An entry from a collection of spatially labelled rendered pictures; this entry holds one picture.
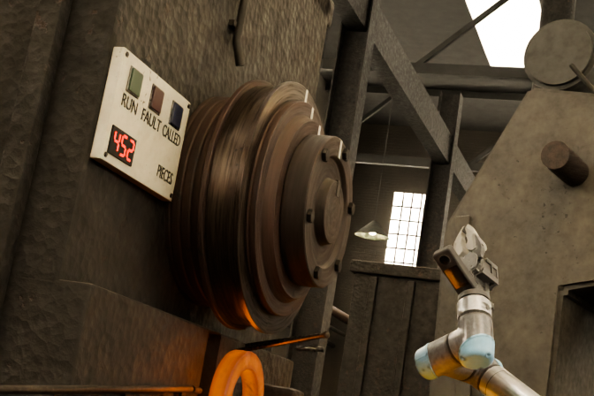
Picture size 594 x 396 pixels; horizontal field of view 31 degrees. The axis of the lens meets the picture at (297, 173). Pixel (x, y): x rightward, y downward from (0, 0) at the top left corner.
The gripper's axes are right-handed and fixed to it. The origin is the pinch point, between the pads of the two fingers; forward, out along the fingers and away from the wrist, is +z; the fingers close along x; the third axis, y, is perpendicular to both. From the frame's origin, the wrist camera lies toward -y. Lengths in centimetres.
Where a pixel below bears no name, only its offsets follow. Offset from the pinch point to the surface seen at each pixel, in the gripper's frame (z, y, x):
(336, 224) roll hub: -35, -50, 7
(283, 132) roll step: -29, -70, 12
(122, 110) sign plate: -45, -100, 9
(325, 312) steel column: 460, 472, -509
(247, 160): -40, -76, 11
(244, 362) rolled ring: -59, -53, -11
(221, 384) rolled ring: -65, -57, -12
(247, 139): -36, -78, 12
